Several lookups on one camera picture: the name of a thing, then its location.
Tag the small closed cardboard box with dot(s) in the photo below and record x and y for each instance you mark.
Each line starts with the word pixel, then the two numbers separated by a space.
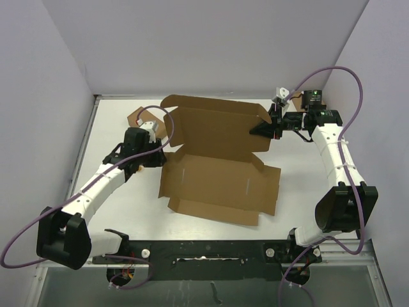
pixel 147 116

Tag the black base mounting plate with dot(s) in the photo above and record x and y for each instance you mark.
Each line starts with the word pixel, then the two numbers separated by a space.
pixel 222 260

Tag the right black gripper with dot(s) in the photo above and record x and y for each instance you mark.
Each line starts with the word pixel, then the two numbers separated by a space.
pixel 268 130

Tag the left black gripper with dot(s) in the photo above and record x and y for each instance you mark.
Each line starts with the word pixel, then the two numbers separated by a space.
pixel 158 160

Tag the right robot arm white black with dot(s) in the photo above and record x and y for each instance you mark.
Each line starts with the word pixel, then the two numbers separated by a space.
pixel 347 205

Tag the aluminium frame rail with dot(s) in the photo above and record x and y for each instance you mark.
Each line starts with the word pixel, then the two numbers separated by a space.
pixel 121 269

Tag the large cardboard box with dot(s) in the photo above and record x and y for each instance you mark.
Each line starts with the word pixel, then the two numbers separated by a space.
pixel 215 173

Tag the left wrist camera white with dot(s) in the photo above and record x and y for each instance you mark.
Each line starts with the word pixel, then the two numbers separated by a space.
pixel 150 126

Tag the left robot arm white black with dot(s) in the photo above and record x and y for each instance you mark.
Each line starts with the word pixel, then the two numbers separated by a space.
pixel 63 234

